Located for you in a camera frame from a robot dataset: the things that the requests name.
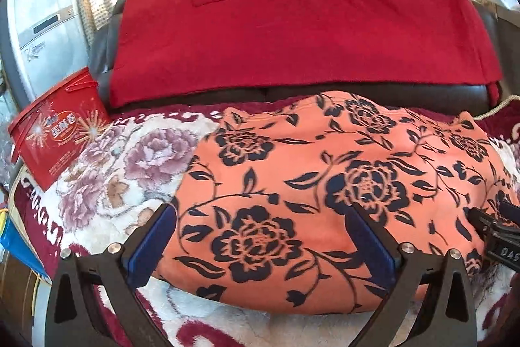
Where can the floral plush blanket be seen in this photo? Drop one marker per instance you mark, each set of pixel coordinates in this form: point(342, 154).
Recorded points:
point(122, 168)

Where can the orange floral garment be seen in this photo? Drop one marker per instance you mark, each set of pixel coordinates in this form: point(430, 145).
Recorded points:
point(304, 168)

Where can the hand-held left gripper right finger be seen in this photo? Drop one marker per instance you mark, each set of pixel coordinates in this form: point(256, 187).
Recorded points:
point(371, 249)

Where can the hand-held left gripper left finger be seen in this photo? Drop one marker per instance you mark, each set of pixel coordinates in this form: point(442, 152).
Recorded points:
point(152, 245)

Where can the black leather sofa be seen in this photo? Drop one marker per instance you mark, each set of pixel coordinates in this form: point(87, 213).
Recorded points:
point(406, 93)

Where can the brown wooden furniture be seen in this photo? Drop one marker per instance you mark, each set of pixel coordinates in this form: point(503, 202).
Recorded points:
point(20, 298)

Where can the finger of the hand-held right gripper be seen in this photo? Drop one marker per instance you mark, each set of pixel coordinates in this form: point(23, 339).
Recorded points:
point(489, 223)
point(511, 210)

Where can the white standing air conditioner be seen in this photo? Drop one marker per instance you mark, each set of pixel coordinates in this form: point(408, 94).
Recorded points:
point(44, 26)

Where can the red plastic bucket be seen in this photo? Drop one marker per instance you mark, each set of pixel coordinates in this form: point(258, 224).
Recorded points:
point(53, 135)

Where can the red blanket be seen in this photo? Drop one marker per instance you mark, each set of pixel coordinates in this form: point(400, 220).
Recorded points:
point(304, 26)

